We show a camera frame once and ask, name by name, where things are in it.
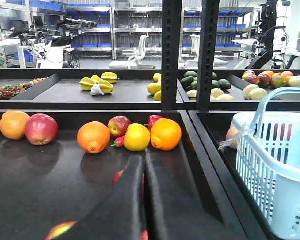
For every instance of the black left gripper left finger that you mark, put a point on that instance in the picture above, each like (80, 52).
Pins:
(119, 215)

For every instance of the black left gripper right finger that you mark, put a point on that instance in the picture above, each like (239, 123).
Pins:
(175, 215)

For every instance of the light blue plastic basket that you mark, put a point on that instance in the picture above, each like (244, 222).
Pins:
(268, 163)

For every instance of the red chili pepper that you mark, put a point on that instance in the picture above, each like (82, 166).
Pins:
(119, 142)

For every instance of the orange right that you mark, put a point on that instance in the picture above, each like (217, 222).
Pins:
(165, 134)

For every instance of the black wooden display stand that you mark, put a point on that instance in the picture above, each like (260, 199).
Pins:
(42, 186)

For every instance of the yellow round fruit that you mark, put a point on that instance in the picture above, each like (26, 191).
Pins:
(137, 138)

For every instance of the orange middle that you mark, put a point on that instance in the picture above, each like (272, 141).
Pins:
(94, 137)

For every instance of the red apple small middle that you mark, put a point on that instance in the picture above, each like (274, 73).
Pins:
(118, 126)

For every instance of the red bell pepper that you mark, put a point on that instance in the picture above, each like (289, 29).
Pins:
(152, 120)

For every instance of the peach left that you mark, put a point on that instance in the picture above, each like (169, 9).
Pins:
(232, 136)

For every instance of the red apple beside oranges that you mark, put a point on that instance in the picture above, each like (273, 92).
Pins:
(41, 129)

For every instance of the white garlic bulb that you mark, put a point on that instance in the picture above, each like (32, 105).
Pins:
(96, 90)

